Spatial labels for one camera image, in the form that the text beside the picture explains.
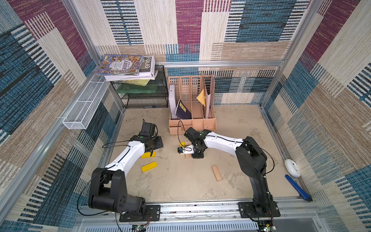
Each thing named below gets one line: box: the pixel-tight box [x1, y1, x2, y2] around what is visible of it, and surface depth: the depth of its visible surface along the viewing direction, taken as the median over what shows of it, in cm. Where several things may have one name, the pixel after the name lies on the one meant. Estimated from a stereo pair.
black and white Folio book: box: [103, 55, 158, 82], surface depth 83 cm
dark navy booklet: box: [175, 99, 193, 120], surface depth 104 cm
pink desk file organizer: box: [167, 74, 217, 136], surface depth 106 cm
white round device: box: [284, 158, 301, 178], surface depth 86 cm
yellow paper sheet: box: [196, 87, 206, 108], surface depth 93 cm
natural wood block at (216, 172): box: [211, 164, 223, 182], surface depth 87 cm
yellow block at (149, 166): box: [141, 160, 158, 173], surface depth 91 cm
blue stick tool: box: [285, 174, 311, 201], surface depth 82 cm
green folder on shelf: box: [115, 83, 158, 94], surface depth 96 cm
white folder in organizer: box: [169, 84, 178, 119], surface depth 102 cm
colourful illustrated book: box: [96, 54, 144, 76], surface depth 83 cm
